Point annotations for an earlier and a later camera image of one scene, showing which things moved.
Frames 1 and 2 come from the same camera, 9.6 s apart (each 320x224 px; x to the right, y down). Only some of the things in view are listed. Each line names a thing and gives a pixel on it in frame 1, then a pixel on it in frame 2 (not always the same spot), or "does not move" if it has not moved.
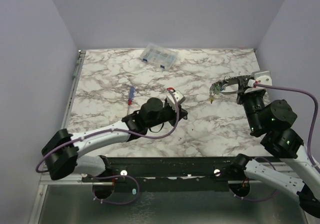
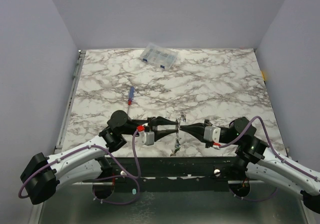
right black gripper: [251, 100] to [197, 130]
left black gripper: [173, 121] to [153, 123]
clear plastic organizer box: [161, 57] does not move
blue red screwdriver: [131, 97] does not move
